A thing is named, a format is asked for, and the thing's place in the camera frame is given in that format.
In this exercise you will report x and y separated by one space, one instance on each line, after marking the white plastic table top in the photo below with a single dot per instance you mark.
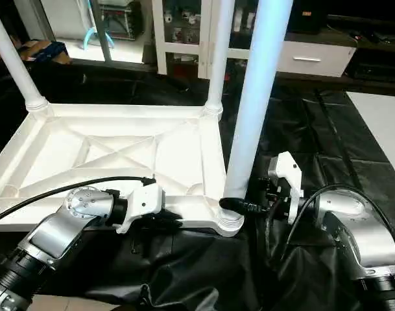
106 155

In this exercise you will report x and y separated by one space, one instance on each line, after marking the white plastic table leg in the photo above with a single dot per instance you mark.
255 97
15 55
218 52

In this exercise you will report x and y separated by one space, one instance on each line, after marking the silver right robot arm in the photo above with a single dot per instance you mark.
359 233

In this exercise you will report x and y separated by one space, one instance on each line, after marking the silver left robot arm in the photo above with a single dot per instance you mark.
48 240

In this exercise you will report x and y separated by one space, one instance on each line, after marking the black work mat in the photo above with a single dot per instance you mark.
288 259

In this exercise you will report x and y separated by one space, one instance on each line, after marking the white sheet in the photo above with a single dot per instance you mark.
382 123

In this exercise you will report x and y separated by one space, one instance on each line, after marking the white low drawer unit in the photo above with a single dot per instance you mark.
311 58

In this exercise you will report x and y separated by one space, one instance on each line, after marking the white glass-door cabinet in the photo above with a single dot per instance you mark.
203 32

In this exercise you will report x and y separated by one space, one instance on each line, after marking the grey metal pole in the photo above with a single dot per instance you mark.
101 29

